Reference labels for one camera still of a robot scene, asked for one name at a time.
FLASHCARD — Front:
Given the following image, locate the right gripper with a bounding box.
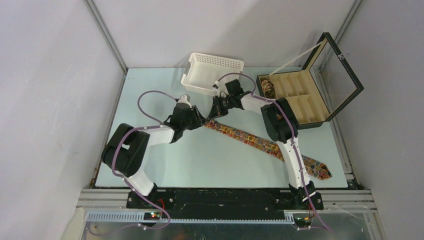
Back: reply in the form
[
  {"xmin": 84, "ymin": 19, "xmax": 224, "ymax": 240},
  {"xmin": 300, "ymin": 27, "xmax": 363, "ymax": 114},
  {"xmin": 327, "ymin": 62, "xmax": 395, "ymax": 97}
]
[{"xmin": 208, "ymin": 95, "xmax": 235, "ymax": 120}]

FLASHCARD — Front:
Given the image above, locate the white perforated plastic basket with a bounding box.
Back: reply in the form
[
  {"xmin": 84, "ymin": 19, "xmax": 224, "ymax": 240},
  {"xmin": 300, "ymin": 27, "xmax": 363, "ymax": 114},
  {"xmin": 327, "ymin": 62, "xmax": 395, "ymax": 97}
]
[{"xmin": 180, "ymin": 52, "xmax": 245, "ymax": 96}]

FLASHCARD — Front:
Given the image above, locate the colourful patterned tie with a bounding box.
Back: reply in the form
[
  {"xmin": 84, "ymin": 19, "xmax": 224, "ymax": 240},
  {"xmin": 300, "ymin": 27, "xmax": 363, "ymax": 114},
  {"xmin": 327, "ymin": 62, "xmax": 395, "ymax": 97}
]
[{"xmin": 204, "ymin": 119, "xmax": 332, "ymax": 180}]

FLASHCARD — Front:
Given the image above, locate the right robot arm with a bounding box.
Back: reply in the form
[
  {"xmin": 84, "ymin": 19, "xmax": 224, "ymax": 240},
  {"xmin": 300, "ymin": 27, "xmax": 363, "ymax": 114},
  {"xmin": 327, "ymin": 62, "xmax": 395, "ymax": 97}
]
[{"xmin": 205, "ymin": 79, "xmax": 316, "ymax": 209}]

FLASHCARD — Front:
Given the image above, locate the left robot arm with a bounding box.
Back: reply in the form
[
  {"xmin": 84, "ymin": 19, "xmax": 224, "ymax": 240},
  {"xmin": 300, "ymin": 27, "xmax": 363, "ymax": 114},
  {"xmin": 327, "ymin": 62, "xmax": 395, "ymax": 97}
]
[{"xmin": 101, "ymin": 103, "xmax": 207, "ymax": 208}]

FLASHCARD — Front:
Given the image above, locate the rolled tie far compartment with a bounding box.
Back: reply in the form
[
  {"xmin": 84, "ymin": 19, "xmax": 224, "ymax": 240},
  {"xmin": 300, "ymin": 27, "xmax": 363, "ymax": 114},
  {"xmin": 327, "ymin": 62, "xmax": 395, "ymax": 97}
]
[{"xmin": 260, "ymin": 78, "xmax": 277, "ymax": 99}]

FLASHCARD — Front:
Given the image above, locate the black compartment tie box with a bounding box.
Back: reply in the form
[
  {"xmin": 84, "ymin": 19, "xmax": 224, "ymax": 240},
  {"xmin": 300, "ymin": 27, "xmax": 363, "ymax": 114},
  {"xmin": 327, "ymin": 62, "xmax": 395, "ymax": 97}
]
[{"xmin": 256, "ymin": 32, "xmax": 364, "ymax": 130}]

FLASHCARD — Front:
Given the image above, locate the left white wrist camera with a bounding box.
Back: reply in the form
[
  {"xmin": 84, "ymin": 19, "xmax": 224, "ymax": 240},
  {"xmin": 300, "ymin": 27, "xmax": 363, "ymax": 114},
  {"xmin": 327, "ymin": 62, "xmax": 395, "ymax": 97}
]
[{"xmin": 177, "ymin": 94, "xmax": 192, "ymax": 108}]

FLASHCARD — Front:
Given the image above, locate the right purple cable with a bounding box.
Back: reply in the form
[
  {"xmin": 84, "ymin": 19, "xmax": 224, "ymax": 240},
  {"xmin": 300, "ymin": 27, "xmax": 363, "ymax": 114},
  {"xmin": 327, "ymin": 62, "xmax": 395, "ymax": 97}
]
[{"xmin": 215, "ymin": 72, "xmax": 334, "ymax": 233}]

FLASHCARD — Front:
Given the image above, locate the purple cable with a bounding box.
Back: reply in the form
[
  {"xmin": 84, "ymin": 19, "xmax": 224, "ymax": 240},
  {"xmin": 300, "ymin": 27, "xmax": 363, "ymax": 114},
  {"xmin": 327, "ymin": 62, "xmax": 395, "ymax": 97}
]
[
  {"xmin": 86, "ymin": 90, "xmax": 181, "ymax": 237},
  {"xmin": 215, "ymin": 72, "xmax": 334, "ymax": 233}
]

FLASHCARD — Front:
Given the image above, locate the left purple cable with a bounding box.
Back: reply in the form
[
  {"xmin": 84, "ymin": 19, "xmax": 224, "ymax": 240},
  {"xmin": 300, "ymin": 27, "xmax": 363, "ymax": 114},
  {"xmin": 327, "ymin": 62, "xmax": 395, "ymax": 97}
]
[{"xmin": 86, "ymin": 90, "xmax": 181, "ymax": 237}]

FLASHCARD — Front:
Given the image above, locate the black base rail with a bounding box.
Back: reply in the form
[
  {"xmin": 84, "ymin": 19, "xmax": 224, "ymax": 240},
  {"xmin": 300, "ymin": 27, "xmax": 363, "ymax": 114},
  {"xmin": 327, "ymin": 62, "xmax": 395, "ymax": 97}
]
[{"xmin": 126, "ymin": 187, "xmax": 324, "ymax": 221}]

